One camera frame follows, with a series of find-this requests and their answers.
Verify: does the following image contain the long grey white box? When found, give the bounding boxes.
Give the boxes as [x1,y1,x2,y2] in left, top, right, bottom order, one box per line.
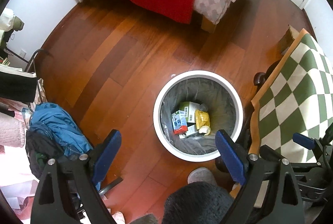
[185,124,199,137]

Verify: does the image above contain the yellow snack bag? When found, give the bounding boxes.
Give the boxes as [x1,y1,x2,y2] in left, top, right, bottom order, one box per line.
[195,110,210,130]

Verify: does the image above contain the blue red milk carton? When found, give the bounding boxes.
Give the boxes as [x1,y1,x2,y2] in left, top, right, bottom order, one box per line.
[171,110,188,135]

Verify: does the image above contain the green white medicine box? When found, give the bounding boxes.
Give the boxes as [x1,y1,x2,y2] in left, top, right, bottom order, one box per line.
[179,102,200,123]

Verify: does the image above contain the white round trash bin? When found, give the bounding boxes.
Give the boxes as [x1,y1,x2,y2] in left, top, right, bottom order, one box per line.
[153,70,243,163]

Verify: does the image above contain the white slipper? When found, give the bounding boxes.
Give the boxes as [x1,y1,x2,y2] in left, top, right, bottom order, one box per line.
[187,167,217,186]

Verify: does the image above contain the green white checkered tablecloth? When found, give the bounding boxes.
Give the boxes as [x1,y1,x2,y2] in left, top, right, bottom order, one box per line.
[250,30,332,163]

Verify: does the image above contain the blue jacket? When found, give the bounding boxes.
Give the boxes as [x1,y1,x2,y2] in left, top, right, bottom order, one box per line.
[29,102,93,156]

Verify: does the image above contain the pink fleece blanket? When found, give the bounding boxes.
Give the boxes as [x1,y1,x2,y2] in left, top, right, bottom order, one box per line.
[0,98,40,217]

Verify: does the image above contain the black white shoe box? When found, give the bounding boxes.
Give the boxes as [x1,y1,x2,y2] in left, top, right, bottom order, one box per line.
[0,65,37,102]

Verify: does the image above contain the white puffer jacket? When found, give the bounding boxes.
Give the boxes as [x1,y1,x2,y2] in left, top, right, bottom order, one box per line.
[0,8,24,32]

